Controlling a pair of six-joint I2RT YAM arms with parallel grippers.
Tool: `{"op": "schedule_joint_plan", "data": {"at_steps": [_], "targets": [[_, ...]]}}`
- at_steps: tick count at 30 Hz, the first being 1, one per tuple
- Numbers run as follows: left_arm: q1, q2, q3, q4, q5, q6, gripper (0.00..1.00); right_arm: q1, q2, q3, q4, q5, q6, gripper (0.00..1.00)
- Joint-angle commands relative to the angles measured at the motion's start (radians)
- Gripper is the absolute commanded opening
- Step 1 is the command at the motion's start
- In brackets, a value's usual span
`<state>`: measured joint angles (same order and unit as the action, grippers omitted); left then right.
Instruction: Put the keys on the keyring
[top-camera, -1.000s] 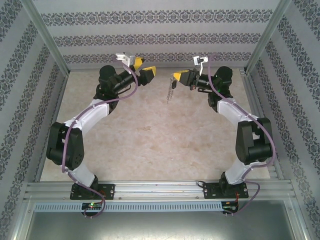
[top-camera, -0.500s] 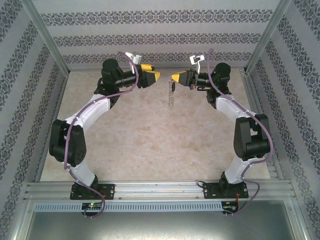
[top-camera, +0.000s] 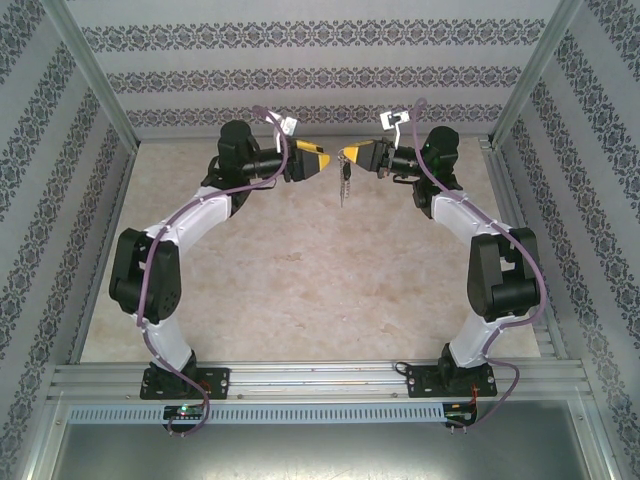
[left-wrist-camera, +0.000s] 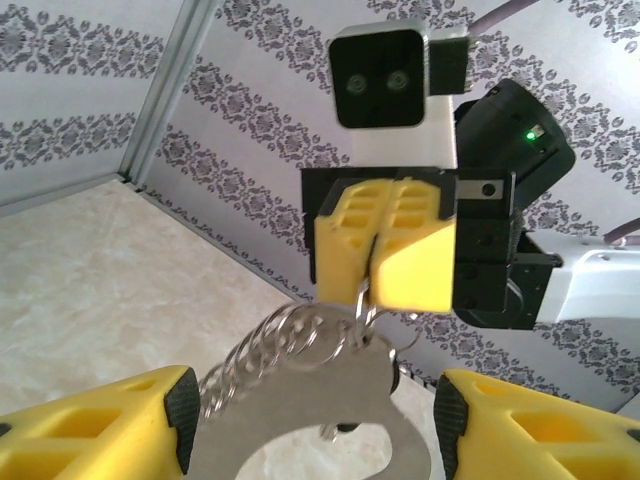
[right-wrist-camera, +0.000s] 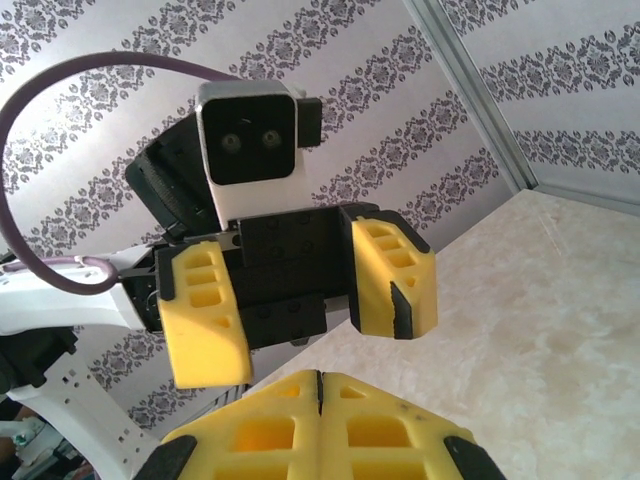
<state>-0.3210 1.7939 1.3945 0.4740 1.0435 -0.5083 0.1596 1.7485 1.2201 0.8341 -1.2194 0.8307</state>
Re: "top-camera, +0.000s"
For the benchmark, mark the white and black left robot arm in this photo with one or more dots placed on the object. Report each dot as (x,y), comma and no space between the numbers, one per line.
(145,280)

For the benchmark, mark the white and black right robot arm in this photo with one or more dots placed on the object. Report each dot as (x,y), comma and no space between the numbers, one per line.
(500,280)

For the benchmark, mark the circuit board with green light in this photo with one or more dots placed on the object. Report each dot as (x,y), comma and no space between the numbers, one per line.
(185,411)

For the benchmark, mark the grey sheet metal panel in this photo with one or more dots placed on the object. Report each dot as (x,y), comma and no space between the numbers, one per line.
(320,455)

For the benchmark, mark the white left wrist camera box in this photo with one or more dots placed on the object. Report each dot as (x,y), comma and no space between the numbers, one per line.
(289,125)

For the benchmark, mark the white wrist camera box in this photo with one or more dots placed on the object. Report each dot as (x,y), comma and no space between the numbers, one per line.
(395,120)
(289,125)

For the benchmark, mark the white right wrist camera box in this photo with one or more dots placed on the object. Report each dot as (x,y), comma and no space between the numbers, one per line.
(395,120)

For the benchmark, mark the aluminium side rail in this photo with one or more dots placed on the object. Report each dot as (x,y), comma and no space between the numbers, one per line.
(510,210)
(116,200)

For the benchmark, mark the aluminium frame post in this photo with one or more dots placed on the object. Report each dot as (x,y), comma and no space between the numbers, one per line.
(95,75)
(535,75)

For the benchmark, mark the aluminium mounting rail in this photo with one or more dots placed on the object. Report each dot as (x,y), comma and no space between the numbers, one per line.
(320,380)

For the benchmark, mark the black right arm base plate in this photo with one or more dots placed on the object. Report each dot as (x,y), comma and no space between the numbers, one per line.
(420,382)

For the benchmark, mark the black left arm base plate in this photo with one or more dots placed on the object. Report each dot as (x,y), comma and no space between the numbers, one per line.
(217,382)

